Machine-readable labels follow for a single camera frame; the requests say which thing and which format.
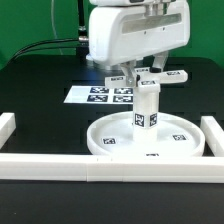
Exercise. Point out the white left fence rail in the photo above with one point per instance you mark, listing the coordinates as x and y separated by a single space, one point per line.
7 127

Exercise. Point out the white right fence rail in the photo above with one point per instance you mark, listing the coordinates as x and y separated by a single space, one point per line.
214 135

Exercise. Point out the white round table top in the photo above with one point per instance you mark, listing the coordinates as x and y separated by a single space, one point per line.
112 135

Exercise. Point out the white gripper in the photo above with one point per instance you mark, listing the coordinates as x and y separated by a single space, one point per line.
121 31

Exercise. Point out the sheet of fiducial markers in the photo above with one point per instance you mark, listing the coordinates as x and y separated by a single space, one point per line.
99 95

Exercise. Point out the white fence rail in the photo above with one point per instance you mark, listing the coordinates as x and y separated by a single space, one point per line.
92 168
214 135
7 127

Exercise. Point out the white front fence rail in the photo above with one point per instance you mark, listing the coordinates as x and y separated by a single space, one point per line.
92 168

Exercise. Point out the white cross-shaped table base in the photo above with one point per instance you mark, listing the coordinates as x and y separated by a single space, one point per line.
165 77

